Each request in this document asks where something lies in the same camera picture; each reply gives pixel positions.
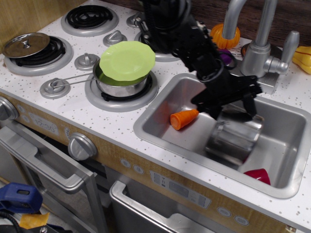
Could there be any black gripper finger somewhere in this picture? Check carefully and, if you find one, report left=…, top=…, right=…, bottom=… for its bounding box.
left=242, top=96, right=257, bottom=117
left=199, top=103, right=223, bottom=120

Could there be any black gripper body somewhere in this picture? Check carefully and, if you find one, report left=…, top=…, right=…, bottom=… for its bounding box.
left=191, top=70, right=262, bottom=108

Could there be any steel saucepan with handle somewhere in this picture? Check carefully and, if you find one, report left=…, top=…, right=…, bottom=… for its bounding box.
left=50, top=59, right=150, bottom=98

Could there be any grey oven dial left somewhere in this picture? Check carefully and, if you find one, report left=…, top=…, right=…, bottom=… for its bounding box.
left=0, top=97, right=19, bottom=121

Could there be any yellow cloth piece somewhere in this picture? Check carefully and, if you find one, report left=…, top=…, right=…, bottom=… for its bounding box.
left=19, top=213, right=50, bottom=230

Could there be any grey stove knob middle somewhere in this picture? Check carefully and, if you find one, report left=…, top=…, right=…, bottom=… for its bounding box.
left=103, top=30, right=127, bottom=47

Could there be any grey oven dial centre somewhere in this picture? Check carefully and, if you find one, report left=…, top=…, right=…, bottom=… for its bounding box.
left=68, top=133, right=98, bottom=161

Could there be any orange toy carrot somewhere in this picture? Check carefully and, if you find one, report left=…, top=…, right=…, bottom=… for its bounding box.
left=170, top=109, right=199, bottom=130

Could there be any orange toy pumpkin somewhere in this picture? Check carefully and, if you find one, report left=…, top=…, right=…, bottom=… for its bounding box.
left=209, top=23, right=241, bottom=49

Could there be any purple toy eggplant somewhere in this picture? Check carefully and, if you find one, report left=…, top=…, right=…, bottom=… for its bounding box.
left=218, top=49, right=233, bottom=65

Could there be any grey oven door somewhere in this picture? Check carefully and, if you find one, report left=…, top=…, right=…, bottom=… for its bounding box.
left=0, top=122, right=108, bottom=233

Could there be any steel pot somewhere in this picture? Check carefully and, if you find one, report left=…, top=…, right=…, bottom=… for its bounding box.
left=206, top=107, right=264, bottom=166

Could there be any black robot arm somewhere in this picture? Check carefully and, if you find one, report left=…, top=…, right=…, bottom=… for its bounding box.
left=138, top=0, right=262, bottom=119

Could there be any red toy pepper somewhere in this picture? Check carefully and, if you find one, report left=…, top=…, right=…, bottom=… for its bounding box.
left=244, top=168, right=271, bottom=185

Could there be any black coil burner back left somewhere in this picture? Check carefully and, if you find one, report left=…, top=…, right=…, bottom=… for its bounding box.
left=66, top=5, right=113, bottom=29

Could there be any grey stove knob lower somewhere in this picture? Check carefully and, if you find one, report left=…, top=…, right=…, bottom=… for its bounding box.
left=74, top=53, right=100, bottom=71

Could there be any silver toy faucet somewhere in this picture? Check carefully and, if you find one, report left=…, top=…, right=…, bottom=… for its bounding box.
left=231, top=0, right=300, bottom=95

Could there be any grey dishwasher door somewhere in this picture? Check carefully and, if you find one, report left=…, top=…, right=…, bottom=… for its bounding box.
left=109, top=181, right=232, bottom=233

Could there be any green plastic plate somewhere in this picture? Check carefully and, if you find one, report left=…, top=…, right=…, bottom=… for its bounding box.
left=99, top=41, right=156, bottom=82

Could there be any yellow toy squash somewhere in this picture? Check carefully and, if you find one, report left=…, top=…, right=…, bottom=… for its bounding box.
left=292, top=46, right=311, bottom=74

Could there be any grey sink basin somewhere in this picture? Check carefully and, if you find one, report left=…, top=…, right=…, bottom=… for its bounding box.
left=134, top=74, right=311, bottom=199

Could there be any grey stove knob front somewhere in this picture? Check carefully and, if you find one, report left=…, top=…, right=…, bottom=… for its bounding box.
left=40, top=78, right=70, bottom=99

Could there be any grey oven dial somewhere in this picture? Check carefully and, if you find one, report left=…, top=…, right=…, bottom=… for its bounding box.
left=0, top=97, right=19, bottom=121
left=68, top=133, right=98, bottom=161

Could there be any grey stove knob top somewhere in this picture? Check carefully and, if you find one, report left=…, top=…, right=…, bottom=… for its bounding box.
left=126, top=12, right=144, bottom=28

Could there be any steel pot lid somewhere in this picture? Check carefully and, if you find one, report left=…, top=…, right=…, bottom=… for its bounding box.
left=2, top=33, right=51, bottom=58

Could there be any grey stove knob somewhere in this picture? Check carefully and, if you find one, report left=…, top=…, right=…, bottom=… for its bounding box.
left=74, top=53, right=100, bottom=71
left=103, top=30, right=127, bottom=47
left=126, top=12, right=144, bottom=28
left=40, top=78, right=70, bottom=99

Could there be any blue clamp tool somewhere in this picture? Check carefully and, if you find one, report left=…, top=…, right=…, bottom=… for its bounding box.
left=0, top=183, right=43, bottom=214

